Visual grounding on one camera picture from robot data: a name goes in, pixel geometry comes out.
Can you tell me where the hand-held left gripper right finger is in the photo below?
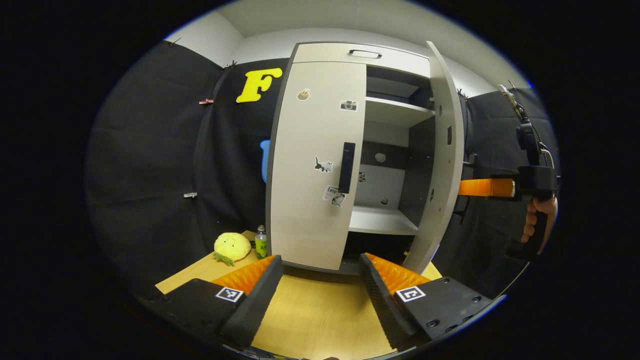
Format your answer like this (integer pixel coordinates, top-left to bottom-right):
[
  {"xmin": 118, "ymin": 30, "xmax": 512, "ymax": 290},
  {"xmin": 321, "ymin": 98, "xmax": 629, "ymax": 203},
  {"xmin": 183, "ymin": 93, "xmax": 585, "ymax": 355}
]
[{"xmin": 358, "ymin": 252, "xmax": 507, "ymax": 351}]

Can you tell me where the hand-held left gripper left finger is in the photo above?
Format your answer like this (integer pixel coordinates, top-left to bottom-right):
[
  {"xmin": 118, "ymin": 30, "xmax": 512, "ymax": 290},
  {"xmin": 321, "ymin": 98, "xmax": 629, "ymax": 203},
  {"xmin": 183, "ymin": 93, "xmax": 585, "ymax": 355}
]
[{"xmin": 137, "ymin": 255, "xmax": 284, "ymax": 351}]

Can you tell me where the black cabinet door handle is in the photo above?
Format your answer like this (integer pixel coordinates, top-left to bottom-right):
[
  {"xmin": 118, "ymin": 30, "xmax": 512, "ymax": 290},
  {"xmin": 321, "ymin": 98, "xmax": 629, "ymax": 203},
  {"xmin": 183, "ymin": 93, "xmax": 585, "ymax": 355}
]
[
  {"xmin": 338, "ymin": 142, "xmax": 356, "ymax": 194},
  {"xmin": 456, "ymin": 154, "xmax": 478, "ymax": 222}
]

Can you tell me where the white double-door shoe cabinet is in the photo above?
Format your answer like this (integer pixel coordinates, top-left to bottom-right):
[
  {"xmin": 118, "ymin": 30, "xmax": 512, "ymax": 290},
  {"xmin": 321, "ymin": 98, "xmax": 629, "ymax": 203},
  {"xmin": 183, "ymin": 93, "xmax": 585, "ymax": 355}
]
[{"xmin": 265, "ymin": 41, "xmax": 468, "ymax": 276}]

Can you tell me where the white cabinet shelf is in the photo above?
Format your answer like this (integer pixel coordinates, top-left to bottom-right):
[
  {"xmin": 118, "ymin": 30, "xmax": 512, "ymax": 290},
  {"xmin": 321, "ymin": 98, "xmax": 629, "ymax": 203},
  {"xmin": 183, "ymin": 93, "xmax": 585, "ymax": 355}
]
[
  {"xmin": 348, "ymin": 206, "xmax": 420, "ymax": 236},
  {"xmin": 365, "ymin": 96, "xmax": 436, "ymax": 128}
]

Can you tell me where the black backdrop cloth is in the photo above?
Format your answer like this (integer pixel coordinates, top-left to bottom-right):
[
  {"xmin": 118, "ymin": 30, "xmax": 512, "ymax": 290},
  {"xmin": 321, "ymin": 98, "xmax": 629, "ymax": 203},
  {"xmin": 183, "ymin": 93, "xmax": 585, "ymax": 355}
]
[
  {"xmin": 452, "ymin": 87, "xmax": 561, "ymax": 298},
  {"xmin": 86, "ymin": 40, "xmax": 291, "ymax": 301}
]

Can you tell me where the yellow plush toy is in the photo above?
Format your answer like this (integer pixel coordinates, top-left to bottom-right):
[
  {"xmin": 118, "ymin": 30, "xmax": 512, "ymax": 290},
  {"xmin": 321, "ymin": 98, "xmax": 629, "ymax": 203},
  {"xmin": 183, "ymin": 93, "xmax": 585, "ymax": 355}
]
[{"xmin": 212, "ymin": 232, "xmax": 252, "ymax": 266}]

